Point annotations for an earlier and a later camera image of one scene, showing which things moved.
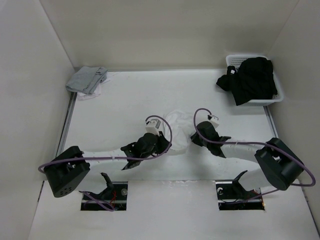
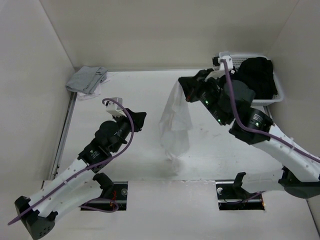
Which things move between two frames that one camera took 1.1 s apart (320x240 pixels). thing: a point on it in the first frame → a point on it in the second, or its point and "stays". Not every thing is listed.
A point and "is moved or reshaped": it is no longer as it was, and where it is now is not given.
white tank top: (182, 123) is moved or reshaped
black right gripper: (194, 139) → (192, 85)
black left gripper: (163, 142) → (138, 119)
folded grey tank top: (86, 79) stays
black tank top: (254, 79) stays
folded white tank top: (83, 96) stays
